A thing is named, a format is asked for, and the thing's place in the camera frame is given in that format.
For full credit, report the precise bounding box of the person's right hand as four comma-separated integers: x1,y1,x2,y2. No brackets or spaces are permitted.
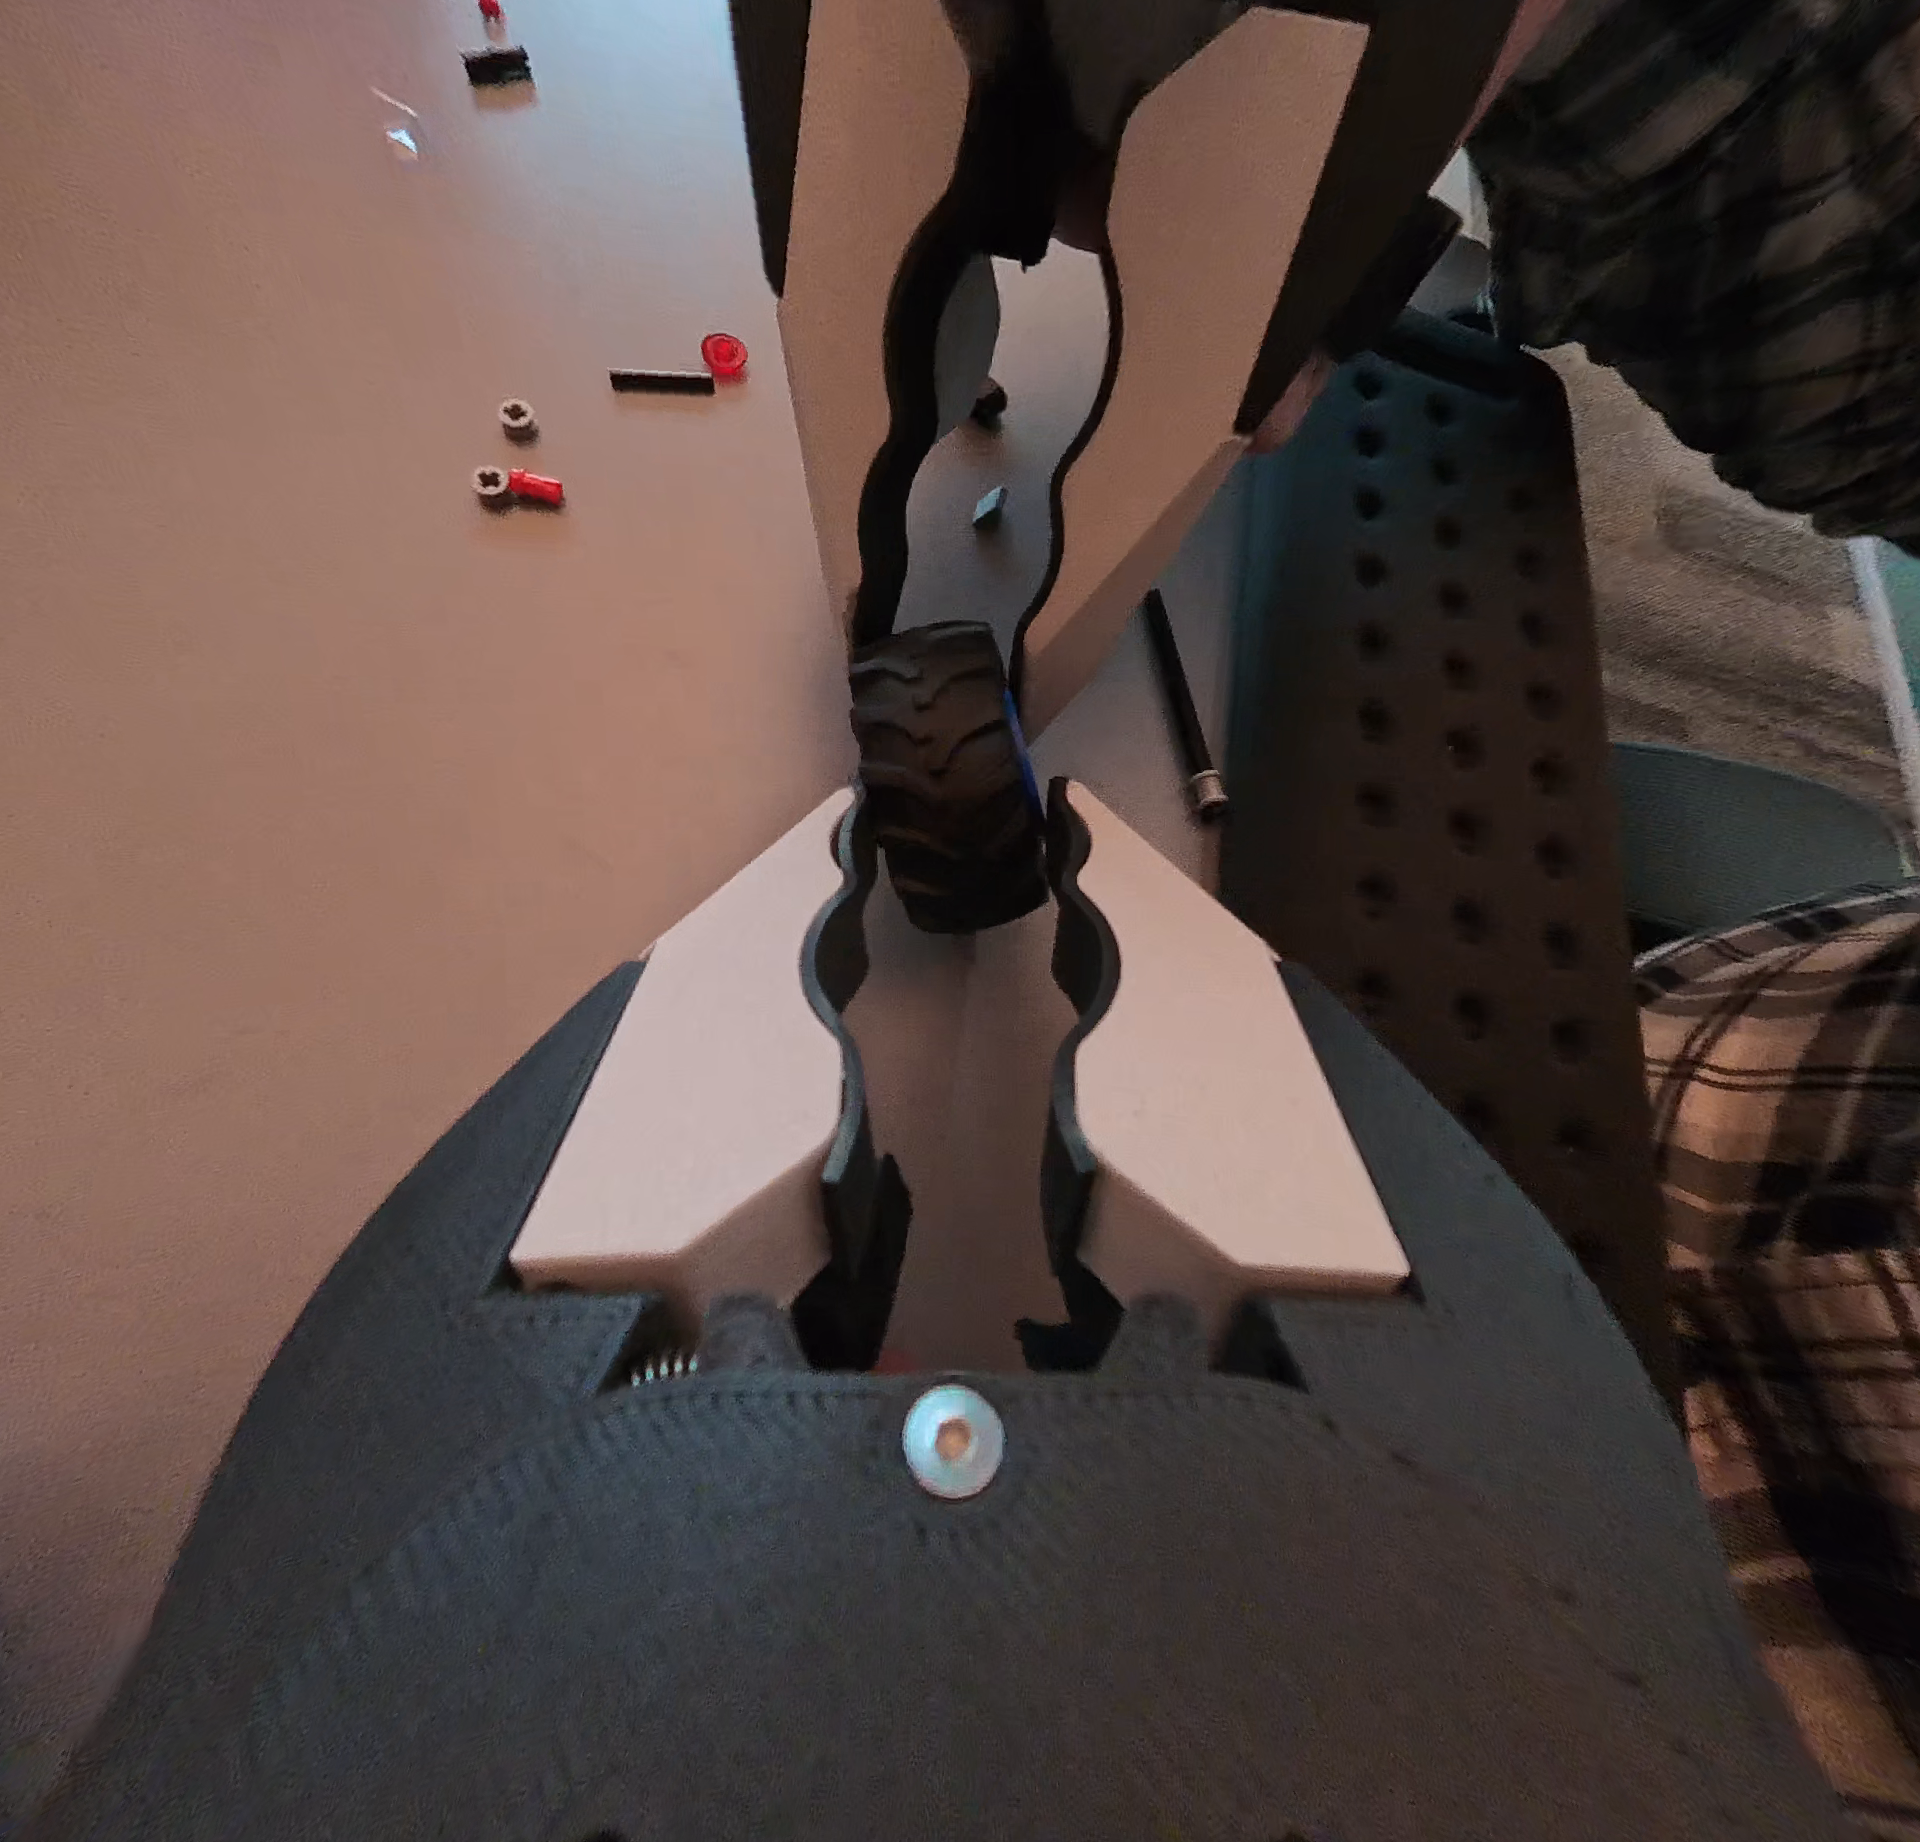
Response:
1245,352,1338,458

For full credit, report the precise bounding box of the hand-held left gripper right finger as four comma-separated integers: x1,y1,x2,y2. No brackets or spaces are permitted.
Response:
1040,778,1415,1372

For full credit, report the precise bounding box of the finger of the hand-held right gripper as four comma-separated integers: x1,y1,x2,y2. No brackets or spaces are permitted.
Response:
777,0,979,647
1010,5,1373,743

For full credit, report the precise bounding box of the grey desk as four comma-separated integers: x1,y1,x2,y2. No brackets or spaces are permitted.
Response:
0,0,1246,1770

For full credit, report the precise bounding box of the black toy axle grey end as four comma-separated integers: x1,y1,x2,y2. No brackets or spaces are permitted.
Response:
1137,589,1233,824

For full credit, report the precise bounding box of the teal chair seat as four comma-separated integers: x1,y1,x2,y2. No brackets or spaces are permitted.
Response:
1612,739,1920,948

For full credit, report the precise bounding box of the black toy tire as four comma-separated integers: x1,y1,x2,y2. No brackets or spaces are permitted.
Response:
847,620,1053,938

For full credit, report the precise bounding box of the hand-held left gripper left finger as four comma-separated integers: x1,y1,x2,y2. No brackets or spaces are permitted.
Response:
509,784,913,1372

